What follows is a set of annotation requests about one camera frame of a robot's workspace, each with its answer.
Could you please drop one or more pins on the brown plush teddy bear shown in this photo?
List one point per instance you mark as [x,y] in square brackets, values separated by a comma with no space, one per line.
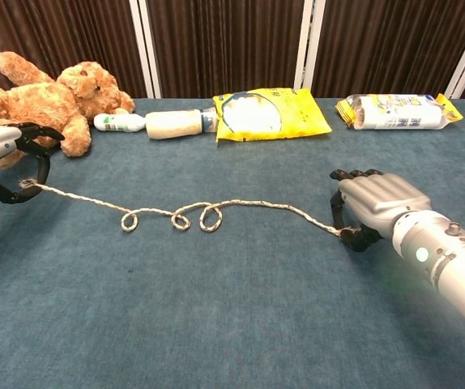
[34,101]

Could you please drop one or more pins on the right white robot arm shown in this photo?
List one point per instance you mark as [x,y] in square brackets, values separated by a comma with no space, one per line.
[451,263]

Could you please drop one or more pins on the small white green bottle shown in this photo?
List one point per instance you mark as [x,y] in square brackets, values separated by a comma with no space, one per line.
[115,122]

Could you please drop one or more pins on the clear pack with yellow ends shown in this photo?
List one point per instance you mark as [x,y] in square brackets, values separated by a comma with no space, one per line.
[398,113]

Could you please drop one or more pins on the teal felt table cover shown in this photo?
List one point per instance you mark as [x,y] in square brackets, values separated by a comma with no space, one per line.
[232,304]

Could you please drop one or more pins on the cream white plastic bottle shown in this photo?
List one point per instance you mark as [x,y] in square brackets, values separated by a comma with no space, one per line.
[171,125]

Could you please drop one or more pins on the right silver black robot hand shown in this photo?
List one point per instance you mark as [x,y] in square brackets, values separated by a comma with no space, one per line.
[378,202]

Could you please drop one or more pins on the yellow snack bag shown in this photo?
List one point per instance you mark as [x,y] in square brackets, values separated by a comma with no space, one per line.
[297,113]

